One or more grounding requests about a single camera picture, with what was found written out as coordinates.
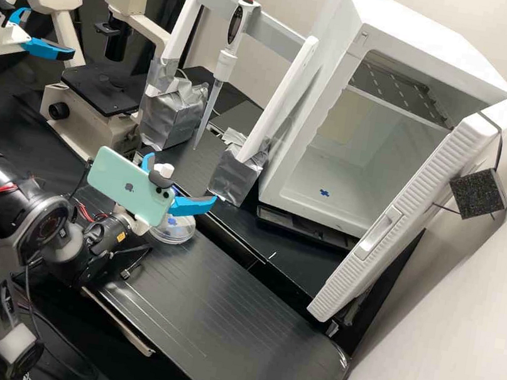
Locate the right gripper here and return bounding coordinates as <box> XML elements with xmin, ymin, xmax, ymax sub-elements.
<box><xmin>114</xmin><ymin>148</ymin><xmax>224</xmax><ymax>245</ymax></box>

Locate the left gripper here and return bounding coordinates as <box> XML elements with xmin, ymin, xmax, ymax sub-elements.
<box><xmin>0</xmin><ymin>3</ymin><xmax>82</xmax><ymax>68</ymax></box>

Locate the petri dish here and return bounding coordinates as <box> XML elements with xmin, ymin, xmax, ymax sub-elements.
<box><xmin>148</xmin><ymin>209</ymin><xmax>199</xmax><ymax>247</ymax></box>

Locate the cream microscope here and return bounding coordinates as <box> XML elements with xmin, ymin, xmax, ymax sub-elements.
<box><xmin>0</xmin><ymin>0</ymin><xmax>179</xmax><ymax>172</ymax></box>

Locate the black platform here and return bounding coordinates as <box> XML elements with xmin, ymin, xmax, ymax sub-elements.
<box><xmin>67</xmin><ymin>210</ymin><xmax>368</xmax><ymax>380</ymax></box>
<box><xmin>166</xmin><ymin>62</ymin><xmax>276</xmax><ymax>141</ymax></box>
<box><xmin>119</xmin><ymin>122</ymin><xmax>356</xmax><ymax>303</ymax></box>

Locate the black tray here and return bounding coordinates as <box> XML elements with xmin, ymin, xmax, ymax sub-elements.
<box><xmin>251</xmin><ymin>204</ymin><xmax>363</xmax><ymax>256</ymax></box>

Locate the white pipette stand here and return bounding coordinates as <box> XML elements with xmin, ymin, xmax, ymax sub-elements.
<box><xmin>128</xmin><ymin>0</ymin><xmax>329</xmax><ymax>217</ymax></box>

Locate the pipette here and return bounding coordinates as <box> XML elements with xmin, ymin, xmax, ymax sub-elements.
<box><xmin>190</xmin><ymin>0</ymin><xmax>263</xmax><ymax>158</ymax></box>

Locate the white incubator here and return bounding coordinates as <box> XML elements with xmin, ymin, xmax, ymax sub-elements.
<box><xmin>248</xmin><ymin>0</ymin><xmax>507</xmax><ymax>272</ymax></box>

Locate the incubator door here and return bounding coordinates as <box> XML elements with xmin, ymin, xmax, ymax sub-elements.
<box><xmin>304</xmin><ymin>69</ymin><xmax>507</xmax><ymax>350</ymax></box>

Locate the right wrist camera phone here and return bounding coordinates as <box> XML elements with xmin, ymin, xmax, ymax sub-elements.
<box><xmin>81</xmin><ymin>144</ymin><xmax>183</xmax><ymax>229</ymax></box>

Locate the black cable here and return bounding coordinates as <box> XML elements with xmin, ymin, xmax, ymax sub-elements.
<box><xmin>97</xmin><ymin>237</ymin><xmax>155</xmax><ymax>284</ymax></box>

